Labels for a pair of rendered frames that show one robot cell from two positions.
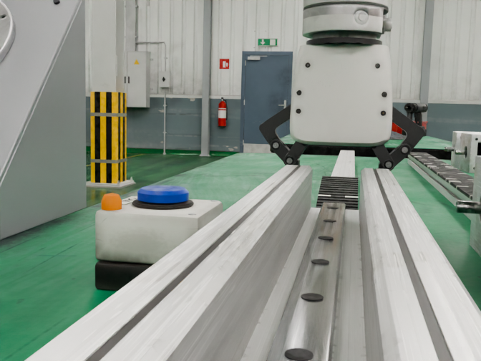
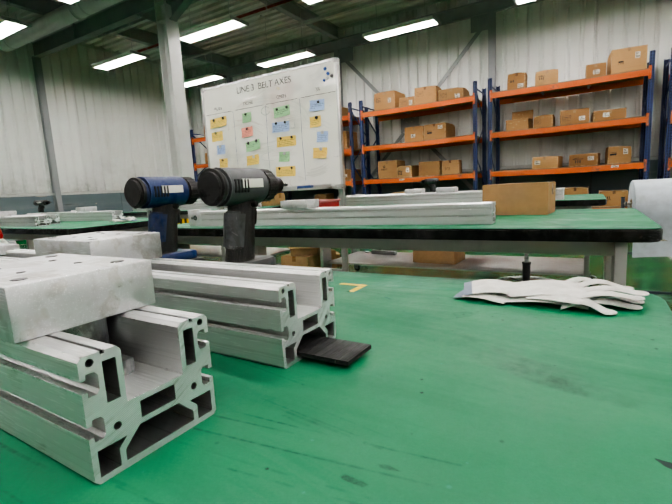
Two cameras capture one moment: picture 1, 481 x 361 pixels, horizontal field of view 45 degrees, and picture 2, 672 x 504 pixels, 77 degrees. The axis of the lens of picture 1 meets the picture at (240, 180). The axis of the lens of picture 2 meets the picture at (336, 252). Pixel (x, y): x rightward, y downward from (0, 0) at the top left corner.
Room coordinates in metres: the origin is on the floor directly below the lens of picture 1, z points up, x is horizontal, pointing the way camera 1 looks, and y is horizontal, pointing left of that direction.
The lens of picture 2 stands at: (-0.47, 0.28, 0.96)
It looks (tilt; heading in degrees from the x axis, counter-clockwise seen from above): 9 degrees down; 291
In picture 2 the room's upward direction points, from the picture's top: 3 degrees counter-clockwise
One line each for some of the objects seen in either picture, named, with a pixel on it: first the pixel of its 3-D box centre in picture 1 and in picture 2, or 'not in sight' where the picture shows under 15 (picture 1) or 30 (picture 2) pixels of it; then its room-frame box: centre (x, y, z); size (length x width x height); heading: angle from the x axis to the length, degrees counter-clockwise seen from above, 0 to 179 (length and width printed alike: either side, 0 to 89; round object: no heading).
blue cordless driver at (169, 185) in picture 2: not in sight; (180, 229); (0.15, -0.43, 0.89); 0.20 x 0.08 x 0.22; 81
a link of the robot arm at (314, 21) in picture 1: (346, 26); not in sight; (0.59, -0.10, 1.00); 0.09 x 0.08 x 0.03; 79
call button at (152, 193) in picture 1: (163, 199); not in sight; (0.45, 0.06, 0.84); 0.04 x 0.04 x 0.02
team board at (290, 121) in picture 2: not in sight; (273, 189); (1.42, -3.13, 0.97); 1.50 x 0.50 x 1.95; 170
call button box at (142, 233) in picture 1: (172, 241); not in sight; (0.45, 0.05, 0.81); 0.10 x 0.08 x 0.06; 79
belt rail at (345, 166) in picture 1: (344, 171); not in sight; (1.21, -0.22, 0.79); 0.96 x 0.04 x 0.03; 169
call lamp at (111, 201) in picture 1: (111, 200); not in sight; (0.42, 0.10, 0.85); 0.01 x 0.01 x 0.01
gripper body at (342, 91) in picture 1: (341, 89); not in sight; (0.59, -0.10, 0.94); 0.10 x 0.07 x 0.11; 79
